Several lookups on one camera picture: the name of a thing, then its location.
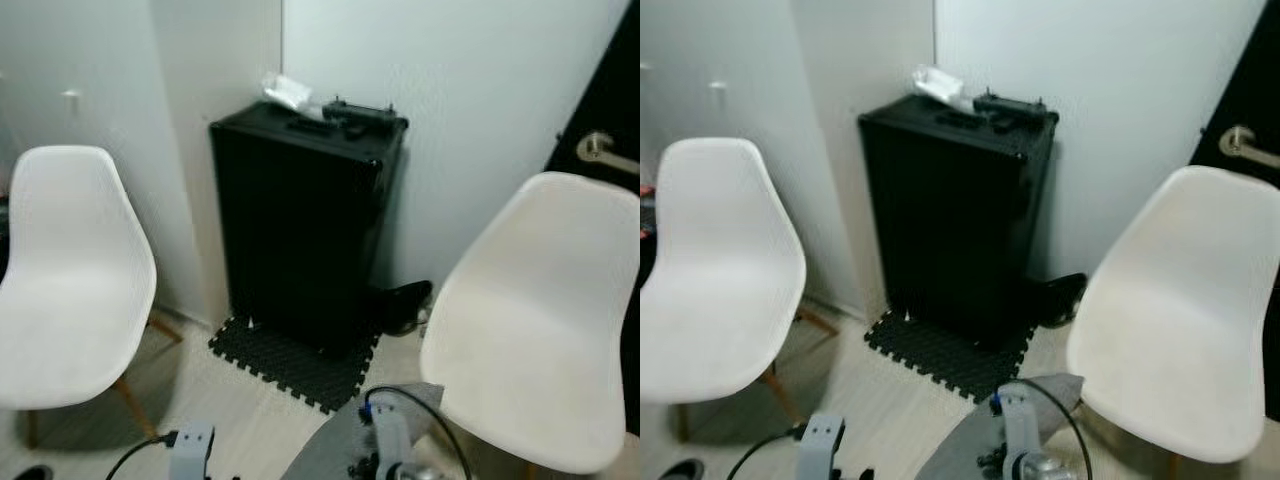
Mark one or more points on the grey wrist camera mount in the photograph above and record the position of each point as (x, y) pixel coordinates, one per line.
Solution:
(825, 440)
(1018, 425)
(390, 425)
(192, 445)

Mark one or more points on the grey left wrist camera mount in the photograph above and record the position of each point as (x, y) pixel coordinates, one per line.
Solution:
(825, 440)
(192, 445)

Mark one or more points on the white wall hook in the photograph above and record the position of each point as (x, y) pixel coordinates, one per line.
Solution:
(717, 87)
(70, 97)

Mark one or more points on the tall black hard case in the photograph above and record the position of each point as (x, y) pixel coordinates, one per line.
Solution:
(950, 210)
(300, 220)

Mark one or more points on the black foam floor mat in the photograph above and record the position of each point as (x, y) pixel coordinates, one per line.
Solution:
(950, 360)
(290, 370)

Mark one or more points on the black device with knobs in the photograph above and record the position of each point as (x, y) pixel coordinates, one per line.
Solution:
(1010, 106)
(360, 113)

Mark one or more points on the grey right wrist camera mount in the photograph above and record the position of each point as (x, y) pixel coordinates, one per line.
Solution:
(390, 425)
(1018, 425)

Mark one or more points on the grey pillow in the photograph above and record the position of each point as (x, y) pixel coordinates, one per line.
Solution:
(330, 452)

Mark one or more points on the black shoe with grey rim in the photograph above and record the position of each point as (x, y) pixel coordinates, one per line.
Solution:
(685, 469)
(30, 472)

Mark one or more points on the black door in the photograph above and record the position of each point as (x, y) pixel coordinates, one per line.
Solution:
(605, 90)
(1245, 80)

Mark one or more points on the glossy black shoe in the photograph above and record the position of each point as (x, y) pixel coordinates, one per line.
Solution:
(405, 300)
(1060, 295)

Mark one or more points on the white shell chair wooden legs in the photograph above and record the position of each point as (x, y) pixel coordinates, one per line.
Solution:
(70, 280)
(720, 270)

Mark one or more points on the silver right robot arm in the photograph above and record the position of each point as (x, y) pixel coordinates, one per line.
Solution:
(1045, 468)
(418, 472)

